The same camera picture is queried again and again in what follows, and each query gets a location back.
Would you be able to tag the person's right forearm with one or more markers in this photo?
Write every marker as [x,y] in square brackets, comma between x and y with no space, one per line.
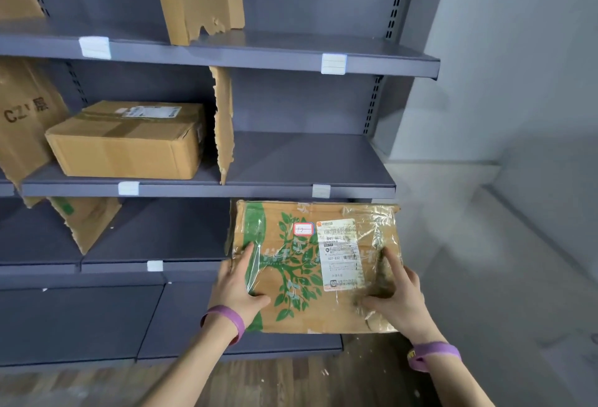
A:
[458,388]

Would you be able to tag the plain brown cardboard parcel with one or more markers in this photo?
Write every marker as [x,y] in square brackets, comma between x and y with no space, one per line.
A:
[126,154]

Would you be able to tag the green tree printed parcel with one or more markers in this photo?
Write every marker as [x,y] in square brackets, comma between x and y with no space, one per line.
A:
[317,313]

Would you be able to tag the grey metal shelving unit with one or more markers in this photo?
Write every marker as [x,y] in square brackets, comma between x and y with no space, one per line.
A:
[93,322]

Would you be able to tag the person's right hand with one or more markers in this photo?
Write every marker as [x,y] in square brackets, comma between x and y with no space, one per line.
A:
[406,308]

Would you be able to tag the person's left hand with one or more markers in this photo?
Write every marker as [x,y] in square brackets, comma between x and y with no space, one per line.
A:
[233,290]

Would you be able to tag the dark grey shelving unit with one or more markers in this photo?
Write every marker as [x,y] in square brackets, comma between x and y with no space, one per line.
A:
[95,46]

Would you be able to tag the purple wristband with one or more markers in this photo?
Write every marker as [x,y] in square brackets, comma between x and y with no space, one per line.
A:
[432,355]
[224,320]

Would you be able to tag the person's left forearm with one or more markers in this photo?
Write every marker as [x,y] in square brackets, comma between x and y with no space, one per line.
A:
[187,374]

